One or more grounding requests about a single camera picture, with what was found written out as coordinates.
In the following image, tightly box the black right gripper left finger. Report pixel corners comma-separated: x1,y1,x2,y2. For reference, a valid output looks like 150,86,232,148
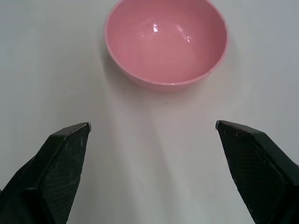
0,122,92,224

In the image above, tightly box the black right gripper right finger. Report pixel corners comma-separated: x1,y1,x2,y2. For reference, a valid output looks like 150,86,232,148
215,120,299,224

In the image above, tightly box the pink plastic bowl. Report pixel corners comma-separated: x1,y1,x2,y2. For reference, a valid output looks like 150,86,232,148
104,0,228,92

